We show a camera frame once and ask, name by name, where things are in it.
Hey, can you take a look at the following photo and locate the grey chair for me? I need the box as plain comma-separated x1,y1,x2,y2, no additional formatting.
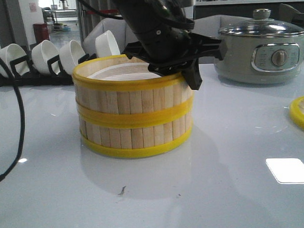
188,13,256,66
81,16,140,57

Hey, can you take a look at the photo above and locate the right grey chair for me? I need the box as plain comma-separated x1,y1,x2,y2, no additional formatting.
188,13,256,66

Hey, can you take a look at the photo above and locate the left grey chair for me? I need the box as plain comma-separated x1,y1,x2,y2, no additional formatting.
81,16,140,57

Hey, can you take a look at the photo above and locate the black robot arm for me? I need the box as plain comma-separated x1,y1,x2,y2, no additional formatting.
112,0,227,90

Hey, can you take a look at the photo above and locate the bamboo steamer lid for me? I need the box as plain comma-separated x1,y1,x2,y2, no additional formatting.
289,96,304,130

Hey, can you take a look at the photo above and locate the black bowl rack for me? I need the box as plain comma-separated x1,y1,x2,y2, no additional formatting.
0,53,96,87

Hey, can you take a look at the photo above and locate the white bowl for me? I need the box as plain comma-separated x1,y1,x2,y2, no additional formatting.
95,30,120,58
31,39,59,75
0,43,29,75
59,39,85,75

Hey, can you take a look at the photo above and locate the upper tier liner paper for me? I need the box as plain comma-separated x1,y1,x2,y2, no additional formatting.
88,62,161,81

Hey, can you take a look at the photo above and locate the glass pot lid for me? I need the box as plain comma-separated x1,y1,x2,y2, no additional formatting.
219,8,304,38

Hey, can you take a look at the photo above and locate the red bin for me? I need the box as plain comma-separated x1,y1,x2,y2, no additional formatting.
32,22,49,44

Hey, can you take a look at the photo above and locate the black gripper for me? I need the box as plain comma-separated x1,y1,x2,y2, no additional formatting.
123,32,227,90

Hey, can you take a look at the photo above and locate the bamboo steamer tier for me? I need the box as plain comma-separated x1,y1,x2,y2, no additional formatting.
79,111,193,159
72,55,193,129

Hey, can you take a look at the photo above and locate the grey-green electric pot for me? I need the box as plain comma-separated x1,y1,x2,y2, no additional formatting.
213,29,304,87

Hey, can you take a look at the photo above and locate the black cable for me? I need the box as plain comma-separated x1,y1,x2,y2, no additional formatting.
0,45,28,187

